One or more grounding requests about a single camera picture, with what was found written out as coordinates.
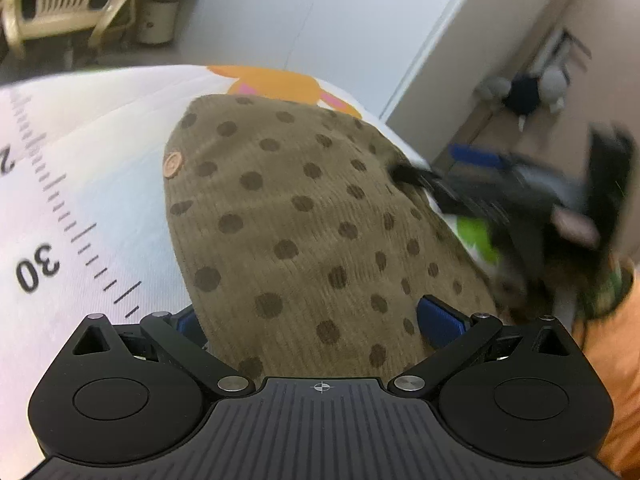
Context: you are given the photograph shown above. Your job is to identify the brown polka dot garment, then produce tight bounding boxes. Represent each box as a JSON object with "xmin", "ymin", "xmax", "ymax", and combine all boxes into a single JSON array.
[{"xmin": 163, "ymin": 94, "xmax": 496, "ymax": 381}]

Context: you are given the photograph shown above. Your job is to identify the orange fabric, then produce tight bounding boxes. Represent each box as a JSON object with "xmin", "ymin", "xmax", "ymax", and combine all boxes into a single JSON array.
[{"xmin": 573, "ymin": 268, "xmax": 639, "ymax": 479}]

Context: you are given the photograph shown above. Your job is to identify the beige mesh office chair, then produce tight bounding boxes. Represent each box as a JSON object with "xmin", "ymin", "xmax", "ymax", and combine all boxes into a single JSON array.
[{"xmin": 1, "ymin": 0, "xmax": 137, "ymax": 60}]

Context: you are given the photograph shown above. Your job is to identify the white waste bin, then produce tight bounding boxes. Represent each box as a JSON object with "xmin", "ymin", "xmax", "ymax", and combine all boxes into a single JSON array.
[{"xmin": 136, "ymin": 0, "xmax": 179, "ymax": 46}]

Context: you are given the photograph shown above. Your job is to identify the white cartoon play mat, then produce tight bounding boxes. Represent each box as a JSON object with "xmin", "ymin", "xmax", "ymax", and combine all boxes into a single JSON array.
[{"xmin": 1, "ymin": 65, "xmax": 422, "ymax": 479}]

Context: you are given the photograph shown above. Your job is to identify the grey black plush toys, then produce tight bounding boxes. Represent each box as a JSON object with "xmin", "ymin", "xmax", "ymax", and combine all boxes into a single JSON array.
[{"xmin": 474, "ymin": 27, "xmax": 594, "ymax": 134}]

